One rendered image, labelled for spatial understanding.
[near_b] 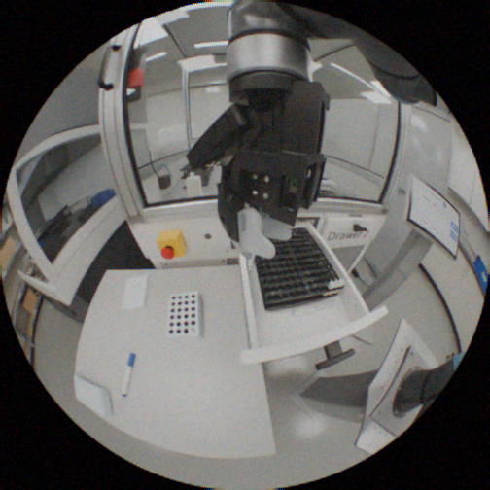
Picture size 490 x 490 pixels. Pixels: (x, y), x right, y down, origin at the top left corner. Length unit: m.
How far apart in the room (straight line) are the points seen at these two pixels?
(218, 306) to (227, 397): 0.24
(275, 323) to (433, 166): 1.83
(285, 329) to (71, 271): 0.77
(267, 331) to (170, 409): 0.31
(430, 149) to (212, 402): 2.11
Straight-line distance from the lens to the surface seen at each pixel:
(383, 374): 0.55
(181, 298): 0.44
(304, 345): 0.23
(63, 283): 0.73
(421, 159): 1.88
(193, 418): 0.42
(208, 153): 0.17
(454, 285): 3.28
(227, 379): 0.38
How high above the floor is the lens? 1.14
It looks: 41 degrees down
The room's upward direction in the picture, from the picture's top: straight up
